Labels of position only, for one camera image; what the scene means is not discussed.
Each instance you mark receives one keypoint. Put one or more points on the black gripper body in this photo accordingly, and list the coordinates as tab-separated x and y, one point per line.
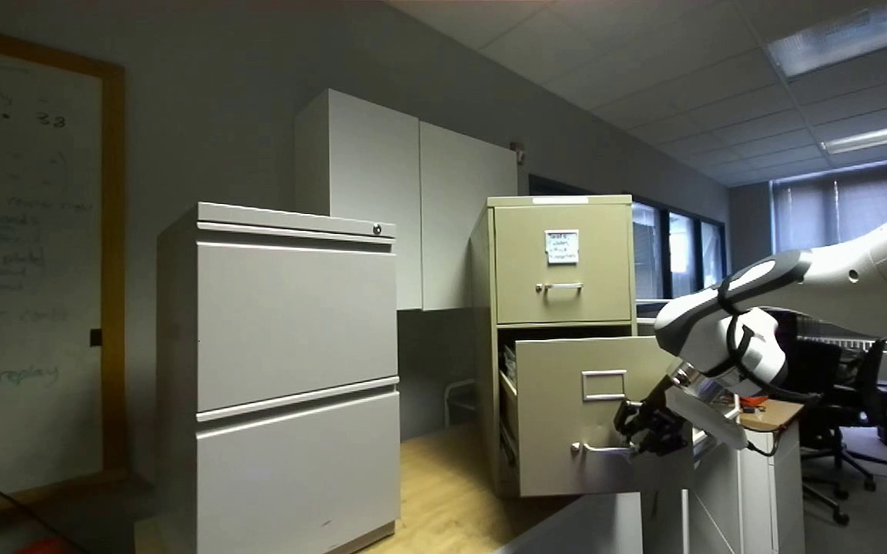
669	419

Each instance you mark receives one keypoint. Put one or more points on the beige drawer with label holder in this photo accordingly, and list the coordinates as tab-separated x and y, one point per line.
556	419

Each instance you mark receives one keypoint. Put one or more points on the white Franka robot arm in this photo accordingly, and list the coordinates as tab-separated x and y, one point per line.
844	273

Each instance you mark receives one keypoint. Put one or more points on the beige drawer with paper label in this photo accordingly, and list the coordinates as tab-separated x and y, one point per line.
598	297

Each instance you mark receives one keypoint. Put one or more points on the beige metal file cabinet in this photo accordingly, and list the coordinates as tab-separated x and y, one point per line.
479	341

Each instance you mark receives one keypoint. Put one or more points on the gray lateral file cabinet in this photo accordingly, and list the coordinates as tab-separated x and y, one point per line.
278	388

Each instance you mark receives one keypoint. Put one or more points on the black office chair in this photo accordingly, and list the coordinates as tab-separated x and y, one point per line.
839	411

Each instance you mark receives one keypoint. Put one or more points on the dark window row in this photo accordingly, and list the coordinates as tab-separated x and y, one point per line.
678	250

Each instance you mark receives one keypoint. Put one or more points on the white paper label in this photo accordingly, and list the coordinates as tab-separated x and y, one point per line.
561	243

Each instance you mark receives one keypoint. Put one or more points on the window with blinds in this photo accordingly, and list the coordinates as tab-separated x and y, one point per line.
853	212

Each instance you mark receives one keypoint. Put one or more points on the narrow ceiling light strip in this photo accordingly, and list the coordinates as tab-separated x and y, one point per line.
878	138

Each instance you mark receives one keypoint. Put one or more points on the large ceiling light panel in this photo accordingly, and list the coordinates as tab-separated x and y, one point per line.
853	36

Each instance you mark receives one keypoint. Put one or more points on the silver label holder frame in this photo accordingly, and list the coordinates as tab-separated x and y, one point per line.
606	387

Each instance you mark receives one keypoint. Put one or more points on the white wall cabinet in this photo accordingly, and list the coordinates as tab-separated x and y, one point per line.
414	203

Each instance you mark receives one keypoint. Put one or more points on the black wall switch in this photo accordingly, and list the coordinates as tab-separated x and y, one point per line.
94	337

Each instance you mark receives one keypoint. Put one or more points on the whiteboard with wooden frame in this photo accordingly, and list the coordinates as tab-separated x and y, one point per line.
24	266

